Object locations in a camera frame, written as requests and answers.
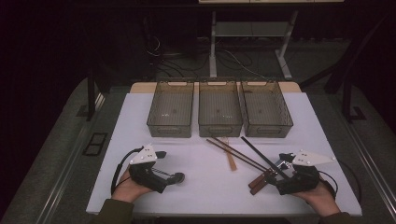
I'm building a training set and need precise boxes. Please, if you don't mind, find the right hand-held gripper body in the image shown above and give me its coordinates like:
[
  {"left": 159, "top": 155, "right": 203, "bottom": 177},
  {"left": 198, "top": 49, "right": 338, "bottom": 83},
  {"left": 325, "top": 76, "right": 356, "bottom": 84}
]
[{"left": 275, "top": 149, "right": 338, "bottom": 196}]

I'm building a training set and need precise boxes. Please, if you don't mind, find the person's left hand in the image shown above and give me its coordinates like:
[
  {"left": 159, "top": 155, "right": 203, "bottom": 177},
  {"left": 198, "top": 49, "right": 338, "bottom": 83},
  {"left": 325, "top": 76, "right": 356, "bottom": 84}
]
[{"left": 111, "top": 167, "right": 153, "bottom": 203}]

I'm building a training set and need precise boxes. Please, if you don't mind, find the black upright stand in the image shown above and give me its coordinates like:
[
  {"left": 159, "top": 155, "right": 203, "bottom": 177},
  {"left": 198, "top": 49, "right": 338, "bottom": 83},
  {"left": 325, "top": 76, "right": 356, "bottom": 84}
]
[
  {"left": 76, "top": 66, "right": 97, "bottom": 123},
  {"left": 340, "top": 77, "right": 368, "bottom": 124}
]

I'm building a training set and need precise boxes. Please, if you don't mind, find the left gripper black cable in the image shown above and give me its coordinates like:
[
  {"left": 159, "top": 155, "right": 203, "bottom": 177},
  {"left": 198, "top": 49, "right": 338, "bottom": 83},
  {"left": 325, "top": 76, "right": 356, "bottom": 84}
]
[{"left": 110, "top": 146, "right": 145, "bottom": 195}]

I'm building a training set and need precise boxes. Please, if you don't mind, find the white floor cable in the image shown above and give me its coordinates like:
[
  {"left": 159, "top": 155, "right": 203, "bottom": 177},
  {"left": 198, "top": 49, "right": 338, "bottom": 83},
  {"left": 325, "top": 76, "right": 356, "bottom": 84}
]
[{"left": 222, "top": 48, "right": 267, "bottom": 80}]

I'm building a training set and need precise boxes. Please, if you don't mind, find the tangle of black floor cables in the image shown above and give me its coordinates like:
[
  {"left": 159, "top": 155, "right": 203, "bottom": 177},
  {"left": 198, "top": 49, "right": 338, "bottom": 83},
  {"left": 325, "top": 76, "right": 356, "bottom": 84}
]
[{"left": 144, "top": 32, "right": 219, "bottom": 79}]

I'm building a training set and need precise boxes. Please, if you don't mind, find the black slanted stand leg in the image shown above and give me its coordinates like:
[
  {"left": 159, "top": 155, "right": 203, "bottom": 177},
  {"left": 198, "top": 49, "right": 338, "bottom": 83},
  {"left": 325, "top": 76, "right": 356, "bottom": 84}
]
[{"left": 298, "top": 12, "right": 393, "bottom": 94}]

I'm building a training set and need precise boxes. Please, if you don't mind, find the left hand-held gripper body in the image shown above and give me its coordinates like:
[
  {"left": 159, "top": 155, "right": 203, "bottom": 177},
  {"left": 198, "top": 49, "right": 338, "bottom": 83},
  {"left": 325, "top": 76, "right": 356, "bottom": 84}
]
[{"left": 128, "top": 143, "right": 173, "bottom": 194}]

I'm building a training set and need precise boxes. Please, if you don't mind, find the white table board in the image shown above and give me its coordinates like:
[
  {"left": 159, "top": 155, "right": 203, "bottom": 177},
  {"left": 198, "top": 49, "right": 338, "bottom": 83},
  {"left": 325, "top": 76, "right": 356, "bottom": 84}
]
[{"left": 85, "top": 91, "right": 363, "bottom": 217}]

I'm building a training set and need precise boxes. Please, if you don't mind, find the brown wooden-handled knife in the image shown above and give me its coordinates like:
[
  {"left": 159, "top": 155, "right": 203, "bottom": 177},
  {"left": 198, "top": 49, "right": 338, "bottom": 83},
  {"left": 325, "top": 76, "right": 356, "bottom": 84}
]
[
  {"left": 249, "top": 161, "right": 293, "bottom": 196},
  {"left": 247, "top": 159, "right": 292, "bottom": 189}
]

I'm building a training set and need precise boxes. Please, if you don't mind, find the grey metal stand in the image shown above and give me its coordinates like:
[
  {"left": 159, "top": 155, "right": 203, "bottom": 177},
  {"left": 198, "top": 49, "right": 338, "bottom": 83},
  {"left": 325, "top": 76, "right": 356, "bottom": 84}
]
[{"left": 208, "top": 9, "right": 299, "bottom": 81}]

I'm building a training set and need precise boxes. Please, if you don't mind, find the person's right hand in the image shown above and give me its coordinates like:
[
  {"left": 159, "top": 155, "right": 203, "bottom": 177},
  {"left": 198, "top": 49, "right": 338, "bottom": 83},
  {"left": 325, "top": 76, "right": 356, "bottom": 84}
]
[{"left": 292, "top": 178, "right": 342, "bottom": 217}]

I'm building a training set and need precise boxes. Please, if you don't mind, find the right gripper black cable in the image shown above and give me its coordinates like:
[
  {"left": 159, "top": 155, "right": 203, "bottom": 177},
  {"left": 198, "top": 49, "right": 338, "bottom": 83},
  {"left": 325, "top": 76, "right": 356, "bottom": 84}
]
[{"left": 318, "top": 169, "right": 339, "bottom": 200}]

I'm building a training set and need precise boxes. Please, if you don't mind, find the translucent grey plastic bin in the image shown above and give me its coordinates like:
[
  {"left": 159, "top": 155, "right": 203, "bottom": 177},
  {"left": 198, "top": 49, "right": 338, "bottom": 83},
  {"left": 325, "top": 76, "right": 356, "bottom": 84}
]
[
  {"left": 238, "top": 79, "right": 294, "bottom": 138},
  {"left": 146, "top": 79, "right": 195, "bottom": 139},
  {"left": 197, "top": 79, "right": 245, "bottom": 138}
]

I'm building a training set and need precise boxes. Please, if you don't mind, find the dark brown chopstick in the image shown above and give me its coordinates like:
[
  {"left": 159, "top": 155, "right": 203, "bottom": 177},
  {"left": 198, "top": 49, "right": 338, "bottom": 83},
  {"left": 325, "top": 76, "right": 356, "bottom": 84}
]
[
  {"left": 212, "top": 136, "right": 273, "bottom": 172},
  {"left": 205, "top": 138, "right": 269, "bottom": 174}
]

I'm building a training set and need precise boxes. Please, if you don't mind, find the amber translucent plastic spoon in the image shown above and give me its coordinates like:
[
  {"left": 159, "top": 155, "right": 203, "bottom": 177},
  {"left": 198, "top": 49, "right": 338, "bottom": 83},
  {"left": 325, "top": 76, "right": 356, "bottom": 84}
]
[{"left": 221, "top": 136, "right": 238, "bottom": 172}]

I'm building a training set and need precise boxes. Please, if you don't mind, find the aluminium floor rail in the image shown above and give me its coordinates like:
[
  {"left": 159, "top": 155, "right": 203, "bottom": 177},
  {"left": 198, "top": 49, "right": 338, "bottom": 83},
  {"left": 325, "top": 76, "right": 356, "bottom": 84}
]
[
  {"left": 36, "top": 92, "right": 106, "bottom": 224},
  {"left": 342, "top": 119, "right": 396, "bottom": 218}
]

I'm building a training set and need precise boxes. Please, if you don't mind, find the wooden table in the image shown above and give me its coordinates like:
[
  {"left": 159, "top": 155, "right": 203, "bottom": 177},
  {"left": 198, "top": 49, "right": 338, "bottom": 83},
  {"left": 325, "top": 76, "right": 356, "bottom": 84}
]
[{"left": 129, "top": 81, "right": 303, "bottom": 94}]

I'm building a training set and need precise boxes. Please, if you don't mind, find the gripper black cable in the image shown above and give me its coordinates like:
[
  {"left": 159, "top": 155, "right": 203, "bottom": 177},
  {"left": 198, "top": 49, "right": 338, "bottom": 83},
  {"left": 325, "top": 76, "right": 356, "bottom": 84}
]
[
  {"left": 318, "top": 169, "right": 339, "bottom": 200},
  {"left": 110, "top": 146, "right": 145, "bottom": 195}
]

